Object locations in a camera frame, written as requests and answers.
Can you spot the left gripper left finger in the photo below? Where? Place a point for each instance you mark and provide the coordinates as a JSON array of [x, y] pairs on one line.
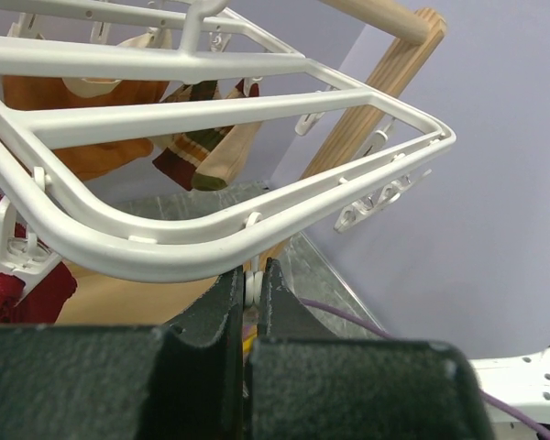
[[178, 380]]

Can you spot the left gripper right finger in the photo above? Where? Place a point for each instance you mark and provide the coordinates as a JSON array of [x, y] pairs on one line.
[[307, 383]]

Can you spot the red underwear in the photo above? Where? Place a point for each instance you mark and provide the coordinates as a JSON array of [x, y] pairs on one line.
[[42, 305]]

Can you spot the white plastic clip hanger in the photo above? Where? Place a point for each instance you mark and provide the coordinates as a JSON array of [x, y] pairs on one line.
[[47, 214]]

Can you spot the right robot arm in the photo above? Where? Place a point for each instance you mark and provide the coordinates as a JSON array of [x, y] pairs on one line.
[[522, 382]]

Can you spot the orange underwear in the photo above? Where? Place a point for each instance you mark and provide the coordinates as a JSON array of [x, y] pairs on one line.
[[89, 161]]

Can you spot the wooden hanging rack stand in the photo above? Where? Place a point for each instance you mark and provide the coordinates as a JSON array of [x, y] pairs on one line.
[[104, 300]]

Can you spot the striped brown green sock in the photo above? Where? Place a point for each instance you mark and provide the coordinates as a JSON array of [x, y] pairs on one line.
[[184, 153]]

